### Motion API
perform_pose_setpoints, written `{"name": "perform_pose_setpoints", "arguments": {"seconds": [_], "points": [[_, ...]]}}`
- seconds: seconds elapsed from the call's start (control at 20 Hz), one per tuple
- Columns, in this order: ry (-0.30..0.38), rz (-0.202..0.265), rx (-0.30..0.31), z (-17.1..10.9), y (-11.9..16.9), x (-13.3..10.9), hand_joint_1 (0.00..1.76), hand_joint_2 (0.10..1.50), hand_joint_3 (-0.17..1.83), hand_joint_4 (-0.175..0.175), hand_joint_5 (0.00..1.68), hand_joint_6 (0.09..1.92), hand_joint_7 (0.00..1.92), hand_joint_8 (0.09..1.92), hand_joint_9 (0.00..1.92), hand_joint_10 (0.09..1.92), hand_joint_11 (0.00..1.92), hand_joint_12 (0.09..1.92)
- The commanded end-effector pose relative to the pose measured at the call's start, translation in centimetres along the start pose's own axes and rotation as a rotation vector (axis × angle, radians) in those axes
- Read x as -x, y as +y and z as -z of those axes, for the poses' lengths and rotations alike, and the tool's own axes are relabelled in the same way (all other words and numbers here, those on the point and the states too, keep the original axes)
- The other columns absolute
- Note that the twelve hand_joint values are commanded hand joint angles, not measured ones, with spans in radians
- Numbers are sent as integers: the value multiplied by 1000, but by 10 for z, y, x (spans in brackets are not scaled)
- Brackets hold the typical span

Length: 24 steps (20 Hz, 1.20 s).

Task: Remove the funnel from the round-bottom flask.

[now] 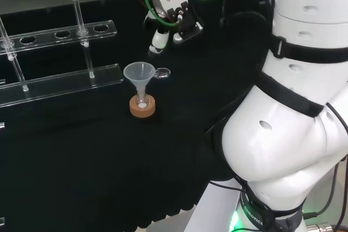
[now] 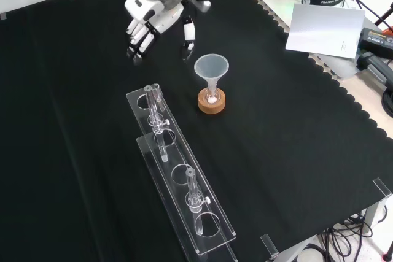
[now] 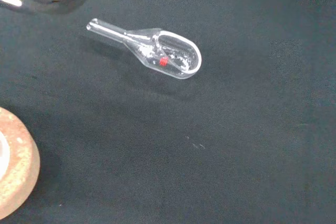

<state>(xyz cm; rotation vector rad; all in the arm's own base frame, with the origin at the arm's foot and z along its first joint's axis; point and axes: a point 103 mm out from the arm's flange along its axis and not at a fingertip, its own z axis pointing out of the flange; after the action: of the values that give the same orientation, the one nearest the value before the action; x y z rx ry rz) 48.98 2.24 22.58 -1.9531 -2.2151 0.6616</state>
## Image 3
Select clear glass weighing funnel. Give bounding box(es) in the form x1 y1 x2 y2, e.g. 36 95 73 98
86 18 203 80

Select brown cork ring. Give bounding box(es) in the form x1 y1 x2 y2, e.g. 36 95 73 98
0 106 41 220

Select black bench cloth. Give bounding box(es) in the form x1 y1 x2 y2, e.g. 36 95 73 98
0 0 336 224

